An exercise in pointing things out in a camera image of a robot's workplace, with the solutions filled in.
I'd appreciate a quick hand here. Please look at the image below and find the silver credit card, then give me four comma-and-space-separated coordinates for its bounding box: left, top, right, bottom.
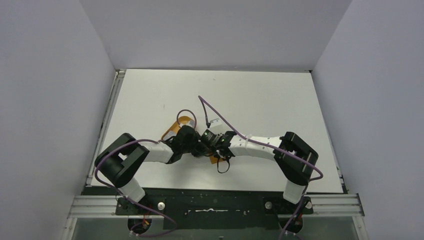
163, 131, 176, 141

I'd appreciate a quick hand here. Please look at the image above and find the aluminium frame rail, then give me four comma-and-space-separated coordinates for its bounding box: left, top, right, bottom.
67, 194, 365, 219

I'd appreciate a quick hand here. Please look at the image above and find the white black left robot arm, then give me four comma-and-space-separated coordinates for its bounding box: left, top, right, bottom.
93, 125, 200, 215

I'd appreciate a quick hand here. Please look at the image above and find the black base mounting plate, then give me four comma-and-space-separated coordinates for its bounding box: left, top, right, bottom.
115, 188, 314, 230

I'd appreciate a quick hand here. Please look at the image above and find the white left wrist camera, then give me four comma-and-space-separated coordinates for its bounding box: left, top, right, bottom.
183, 119, 196, 128

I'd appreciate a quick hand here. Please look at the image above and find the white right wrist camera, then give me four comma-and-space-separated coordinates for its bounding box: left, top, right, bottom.
208, 118, 225, 135

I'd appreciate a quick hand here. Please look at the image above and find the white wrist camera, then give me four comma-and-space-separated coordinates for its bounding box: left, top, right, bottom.
208, 118, 225, 135
183, 119, 196, 128

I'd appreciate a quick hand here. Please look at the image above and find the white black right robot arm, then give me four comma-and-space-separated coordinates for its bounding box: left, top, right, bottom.
200, 130, 319, 214

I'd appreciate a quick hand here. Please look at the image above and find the yellow leather card holder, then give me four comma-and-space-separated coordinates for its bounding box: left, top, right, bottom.
209, 155, 226, 164

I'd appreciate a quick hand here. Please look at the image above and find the black loop cable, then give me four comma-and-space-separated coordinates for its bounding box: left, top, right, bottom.
216, 157, 231, 174

